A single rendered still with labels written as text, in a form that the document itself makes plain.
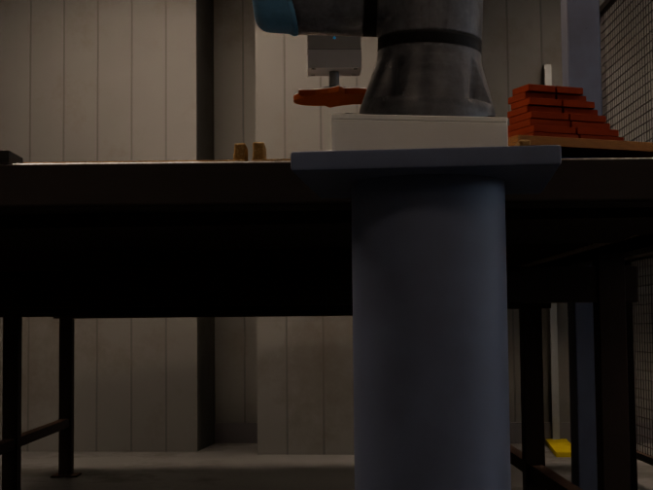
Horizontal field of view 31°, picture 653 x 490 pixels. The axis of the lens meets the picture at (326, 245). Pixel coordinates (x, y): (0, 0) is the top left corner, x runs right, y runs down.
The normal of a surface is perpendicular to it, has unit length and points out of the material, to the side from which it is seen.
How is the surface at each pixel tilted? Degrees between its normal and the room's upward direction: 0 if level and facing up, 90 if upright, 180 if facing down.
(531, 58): 90
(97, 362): 90
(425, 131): 90
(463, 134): 90
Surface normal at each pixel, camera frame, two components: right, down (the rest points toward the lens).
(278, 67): -0.11, -0.07
